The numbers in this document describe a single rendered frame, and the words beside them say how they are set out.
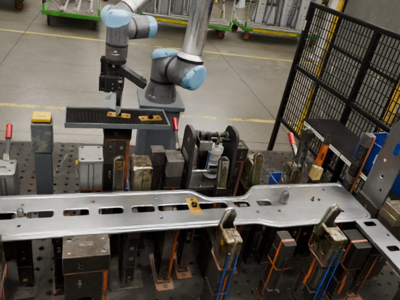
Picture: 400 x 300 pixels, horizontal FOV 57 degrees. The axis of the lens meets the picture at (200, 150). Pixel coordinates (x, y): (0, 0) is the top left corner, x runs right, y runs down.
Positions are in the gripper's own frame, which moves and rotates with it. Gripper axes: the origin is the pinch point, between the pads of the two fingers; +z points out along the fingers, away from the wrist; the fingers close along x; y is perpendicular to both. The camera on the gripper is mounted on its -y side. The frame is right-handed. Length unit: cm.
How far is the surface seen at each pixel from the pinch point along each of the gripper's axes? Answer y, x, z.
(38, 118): 25.9, 9.2, 1.7
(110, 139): 2.2, 5.7, 9.1
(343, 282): -85, 42, 37
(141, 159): -9.9, 16.4, 9.9
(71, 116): 16.0, 4.8, 1.7
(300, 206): -68, 26, 18
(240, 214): -44, 33, 18
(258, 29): -236, -685, 91
